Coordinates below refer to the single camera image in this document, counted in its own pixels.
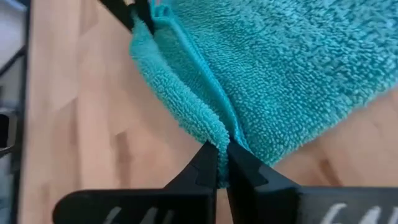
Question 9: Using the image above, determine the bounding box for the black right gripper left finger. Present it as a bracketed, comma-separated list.
[52, 141, 219, 224]

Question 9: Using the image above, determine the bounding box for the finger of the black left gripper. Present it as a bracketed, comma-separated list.
[134, 0, 157, 35]
[98, 0, 138, 32]

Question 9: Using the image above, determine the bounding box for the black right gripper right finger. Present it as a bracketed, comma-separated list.
[226, 140, 398, 224]

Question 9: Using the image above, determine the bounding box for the teal microfiber towel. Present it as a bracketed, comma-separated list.
[129, 0, 398, 189]

